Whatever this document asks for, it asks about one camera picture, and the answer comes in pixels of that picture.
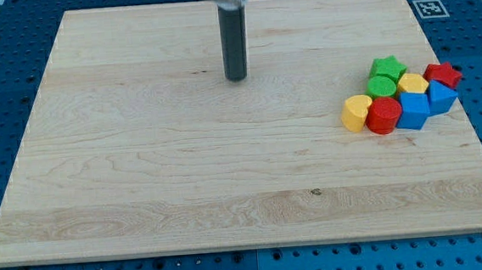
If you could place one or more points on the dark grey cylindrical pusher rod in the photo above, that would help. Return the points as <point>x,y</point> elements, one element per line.
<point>233,41</point>

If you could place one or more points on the green star block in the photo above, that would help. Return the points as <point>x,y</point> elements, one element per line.
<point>388,67</point>

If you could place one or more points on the red star block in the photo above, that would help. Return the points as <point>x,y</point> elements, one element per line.
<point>443,73</point>

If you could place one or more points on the yellow half-round block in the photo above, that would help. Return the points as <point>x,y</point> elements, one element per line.
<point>354,112</point>

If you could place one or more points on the wooden board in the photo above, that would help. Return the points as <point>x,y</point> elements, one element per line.
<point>137,146</point>

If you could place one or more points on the green cylinder block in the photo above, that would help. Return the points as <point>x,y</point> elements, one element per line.
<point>380,86</point>

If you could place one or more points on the red cylinder block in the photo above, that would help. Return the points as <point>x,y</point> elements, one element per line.
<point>383,115</point>

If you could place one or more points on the white fiducial marker tag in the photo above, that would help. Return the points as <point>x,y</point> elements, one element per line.
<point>430,9</point>

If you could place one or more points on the yellow hexagon block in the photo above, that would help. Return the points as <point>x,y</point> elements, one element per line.
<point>412,83</point>

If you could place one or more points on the blue cube block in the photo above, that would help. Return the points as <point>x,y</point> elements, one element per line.
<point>415,110</point>

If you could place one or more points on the blue triangle block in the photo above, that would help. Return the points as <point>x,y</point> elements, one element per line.
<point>441,97</point>

